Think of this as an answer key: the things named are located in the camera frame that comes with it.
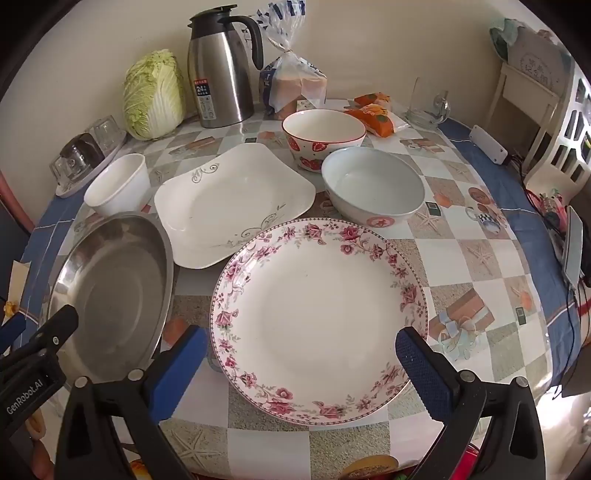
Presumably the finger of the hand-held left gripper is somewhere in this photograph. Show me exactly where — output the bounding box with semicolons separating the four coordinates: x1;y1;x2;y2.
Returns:
28;305;79;361
0;313;27;354

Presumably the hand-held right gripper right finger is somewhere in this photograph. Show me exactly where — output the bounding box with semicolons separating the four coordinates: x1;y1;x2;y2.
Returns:
394;327;548;480

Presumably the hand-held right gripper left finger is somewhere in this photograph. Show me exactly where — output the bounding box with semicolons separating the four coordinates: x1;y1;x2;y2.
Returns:
54;325;209;480

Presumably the stainless steel basin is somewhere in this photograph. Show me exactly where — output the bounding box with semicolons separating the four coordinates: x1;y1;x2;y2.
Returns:
46;215;175;384

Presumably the pink floral round plate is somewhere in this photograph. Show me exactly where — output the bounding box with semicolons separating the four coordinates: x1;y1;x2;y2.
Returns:
210;219;429;425

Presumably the small white bowl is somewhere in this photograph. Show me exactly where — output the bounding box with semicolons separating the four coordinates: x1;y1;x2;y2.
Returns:
84;153;151;217

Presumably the white square plate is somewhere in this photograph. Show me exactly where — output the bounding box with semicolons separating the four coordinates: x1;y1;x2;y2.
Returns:
154;143;317;269

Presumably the pale blue bowl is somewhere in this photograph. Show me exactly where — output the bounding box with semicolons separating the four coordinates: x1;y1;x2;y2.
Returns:
321;147;426;228

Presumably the red rimmed strawberry bowl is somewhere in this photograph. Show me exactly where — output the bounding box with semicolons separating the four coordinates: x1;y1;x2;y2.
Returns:
281;109;367;172

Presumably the person's left hand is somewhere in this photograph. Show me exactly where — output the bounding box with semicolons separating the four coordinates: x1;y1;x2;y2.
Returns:
27;408;54;480

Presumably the beige paper slip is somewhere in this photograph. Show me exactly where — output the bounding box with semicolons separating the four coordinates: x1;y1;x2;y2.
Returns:
9;261;31;315

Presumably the dark blue panel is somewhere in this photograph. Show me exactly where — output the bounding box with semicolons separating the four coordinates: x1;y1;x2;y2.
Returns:
0;203;33;301

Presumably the checkered printed tablecloth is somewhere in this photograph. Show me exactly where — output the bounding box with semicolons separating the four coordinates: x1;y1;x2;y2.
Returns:
51;99;552;480

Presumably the white glass tray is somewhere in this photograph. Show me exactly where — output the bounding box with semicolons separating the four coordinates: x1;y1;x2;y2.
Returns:
54;131;127;199

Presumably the grey smartphone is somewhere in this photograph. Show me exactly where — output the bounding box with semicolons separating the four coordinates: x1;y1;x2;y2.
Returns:
563;205;585;289

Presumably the colourful printed cylinder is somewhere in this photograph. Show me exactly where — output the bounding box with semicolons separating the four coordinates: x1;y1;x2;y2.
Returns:
538;191;566;232

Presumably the white openwork chair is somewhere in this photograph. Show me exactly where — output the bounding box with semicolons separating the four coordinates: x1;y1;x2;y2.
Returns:
522;55;591;199

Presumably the white power strip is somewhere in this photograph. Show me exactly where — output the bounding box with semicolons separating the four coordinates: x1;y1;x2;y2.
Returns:
468;124;509;164

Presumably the napa cabbage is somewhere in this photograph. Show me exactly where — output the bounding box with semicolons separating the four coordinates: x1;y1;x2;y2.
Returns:
122;50;185;141

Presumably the orange snack packet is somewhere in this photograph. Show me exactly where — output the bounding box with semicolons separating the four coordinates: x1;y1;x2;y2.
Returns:
344;104;409;138
353;92;393;112

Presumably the clear glass mug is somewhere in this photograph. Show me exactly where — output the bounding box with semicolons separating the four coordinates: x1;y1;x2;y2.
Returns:
406;76;452;130

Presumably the stainless steel thermos jug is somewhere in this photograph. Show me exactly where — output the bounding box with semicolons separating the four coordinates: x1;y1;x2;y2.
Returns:
187;4;265;129

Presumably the bagged sliced bread loaf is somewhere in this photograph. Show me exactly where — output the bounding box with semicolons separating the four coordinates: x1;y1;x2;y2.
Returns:
259;0;329;121

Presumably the grey printed bag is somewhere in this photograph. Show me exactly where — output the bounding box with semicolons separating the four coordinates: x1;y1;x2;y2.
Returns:
505;23;573;86

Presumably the pink rail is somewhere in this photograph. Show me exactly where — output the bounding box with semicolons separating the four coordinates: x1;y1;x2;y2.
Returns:
0;171;35;232

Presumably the black phone cable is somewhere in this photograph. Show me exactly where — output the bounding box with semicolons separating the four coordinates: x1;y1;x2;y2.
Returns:
561;284;586;365

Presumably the black charger cable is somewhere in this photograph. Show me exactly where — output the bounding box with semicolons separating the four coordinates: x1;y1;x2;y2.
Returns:
505;157;568;241

